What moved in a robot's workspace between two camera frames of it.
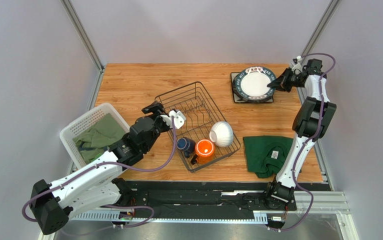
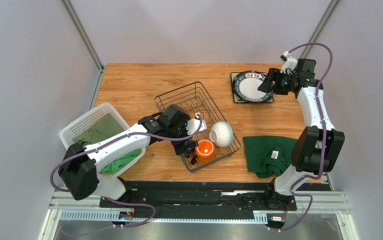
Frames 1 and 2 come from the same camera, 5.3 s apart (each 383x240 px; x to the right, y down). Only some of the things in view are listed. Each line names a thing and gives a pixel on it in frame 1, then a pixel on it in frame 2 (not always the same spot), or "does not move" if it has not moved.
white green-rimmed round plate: [250, 84] does not move
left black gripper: [156, 108] to [180, 147]
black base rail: [200, 199] does not move
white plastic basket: [84, 122] does not move
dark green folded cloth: [264, 155] does not move
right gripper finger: [280, 83] to [269, 85]
